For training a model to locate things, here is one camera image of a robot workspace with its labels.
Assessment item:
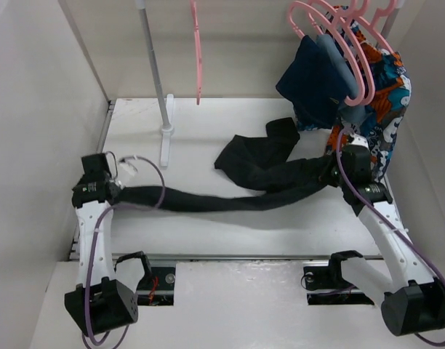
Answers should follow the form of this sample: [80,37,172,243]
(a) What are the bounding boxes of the black trousers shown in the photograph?
[117,118,332,212]

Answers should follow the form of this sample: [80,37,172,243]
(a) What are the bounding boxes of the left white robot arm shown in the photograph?
[64,153,153,343]

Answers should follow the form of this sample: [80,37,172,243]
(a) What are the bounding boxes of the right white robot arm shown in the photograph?
[326,144,445,337]

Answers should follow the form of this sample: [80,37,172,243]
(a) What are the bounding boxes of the pink hanger back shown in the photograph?
[338,0,394,53]

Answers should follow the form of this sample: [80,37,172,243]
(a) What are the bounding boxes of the pink hanger front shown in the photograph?
[287,1,374,107]

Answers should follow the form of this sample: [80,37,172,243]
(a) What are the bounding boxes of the pink hanger middle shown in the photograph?
[311,1,375,106]

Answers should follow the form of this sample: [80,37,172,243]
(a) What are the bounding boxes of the empty pink hanger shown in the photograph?
[190,0,203,105]

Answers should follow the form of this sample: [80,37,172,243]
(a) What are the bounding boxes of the grey blue garment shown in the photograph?
[316,34,366,124]

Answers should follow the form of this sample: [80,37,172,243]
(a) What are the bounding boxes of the colourful patterned shorts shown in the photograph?
[293,9,412,181]

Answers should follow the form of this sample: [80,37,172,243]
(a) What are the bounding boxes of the white rack base foot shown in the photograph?
[160,94,175,168]

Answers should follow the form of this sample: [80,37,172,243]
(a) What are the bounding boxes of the grey rack pole left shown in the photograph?
[135,0,173,133]

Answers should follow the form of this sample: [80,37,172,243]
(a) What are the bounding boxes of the grey rack pole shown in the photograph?
[135,0,173,133]
[376,0,406,40]

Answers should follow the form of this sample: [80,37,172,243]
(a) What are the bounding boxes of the navy blue shorts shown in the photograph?
[276,35,350,130]

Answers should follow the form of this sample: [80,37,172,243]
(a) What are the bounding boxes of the grey rack pole right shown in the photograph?
[376,0,406,40]

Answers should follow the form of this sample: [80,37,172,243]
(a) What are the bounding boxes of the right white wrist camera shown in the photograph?
[347,132,369,149]

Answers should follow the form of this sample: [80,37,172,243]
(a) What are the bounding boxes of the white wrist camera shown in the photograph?
[105,151,138,184]
[347,132,369,149]

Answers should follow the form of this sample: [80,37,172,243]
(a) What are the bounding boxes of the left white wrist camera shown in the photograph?
[105,151,138,184]

